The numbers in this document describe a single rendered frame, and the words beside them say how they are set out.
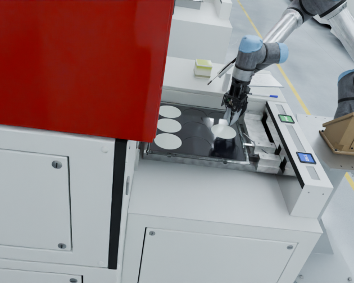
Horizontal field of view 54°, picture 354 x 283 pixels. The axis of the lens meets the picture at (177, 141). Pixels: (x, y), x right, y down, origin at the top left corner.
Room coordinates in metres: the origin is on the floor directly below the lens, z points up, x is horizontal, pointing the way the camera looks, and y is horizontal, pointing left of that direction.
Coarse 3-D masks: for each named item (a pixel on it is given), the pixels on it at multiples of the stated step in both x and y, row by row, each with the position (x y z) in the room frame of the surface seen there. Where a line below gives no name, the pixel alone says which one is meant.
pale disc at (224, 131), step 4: (220, 124) 1.22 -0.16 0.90; (212, 128) 1.18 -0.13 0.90; (216, 128) 1.18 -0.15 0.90; (220, 128) 1.19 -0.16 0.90; (224, 128) 1.19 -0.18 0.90; (228, 128) 1.20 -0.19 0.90; (232, 128) 1.20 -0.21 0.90; (212, 132) 1.15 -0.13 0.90; (216, 132) 1.15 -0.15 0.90; (220, 132) 1.16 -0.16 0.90; (224, 132) 1.16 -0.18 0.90; (228, 132) 1.17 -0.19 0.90; (232, 132) 1.17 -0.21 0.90; (220, 136) 1.13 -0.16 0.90; (224, 136) 1.13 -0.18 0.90; (228, 136) 1.14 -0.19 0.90; (232, 136) 1.14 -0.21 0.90
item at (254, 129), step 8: (248, 120) 1.33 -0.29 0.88; (256, 120) 1.34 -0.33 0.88; (248, 128) 1.26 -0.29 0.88; (256, 128) 1.28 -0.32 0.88; (248, 136) 1.21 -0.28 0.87; (256, 136) 1.21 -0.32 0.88; (264, 136) 1.22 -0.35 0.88; (256, 152) 1.09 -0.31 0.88; (264, 152) 1.10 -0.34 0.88; (256, 168) 1.02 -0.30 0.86; (264, 168) 1.01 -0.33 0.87; (272, 168) 1.02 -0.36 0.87
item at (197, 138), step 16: (192, 112) 1.28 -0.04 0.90; (208, 112) 1.30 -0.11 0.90; (224, 112) 1.33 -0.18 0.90; (192, 128) 1.15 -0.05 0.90; (208, 128) 1.17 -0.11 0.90; (192, 144) 1.04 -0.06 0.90; (208, 144) 1.06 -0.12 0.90; (224, 144) 1.08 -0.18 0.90; (240, 144) 1.10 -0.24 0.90; (240, 160) 1.00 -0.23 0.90
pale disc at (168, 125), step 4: (160, 120) 1.17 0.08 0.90; (164, 120) 1.17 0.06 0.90; (168, 120) 1.18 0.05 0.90; (172, 120) 1.18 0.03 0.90; (160, 124) 1.14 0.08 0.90; (164, 124) 1.14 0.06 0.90; (168, 124) 1.15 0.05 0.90; (172, 124) 1.15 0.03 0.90; (176, 124) 1.16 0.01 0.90; (160, 128) 1.11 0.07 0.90; (164, 128) 1.11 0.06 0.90; (168, 128) 1.12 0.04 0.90; (172, 128) 1.12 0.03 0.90; (176, 128) 1.13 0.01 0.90; (180, 128) 1.14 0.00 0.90; (168, 132) 1.09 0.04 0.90; (172, 132) 1.10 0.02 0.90
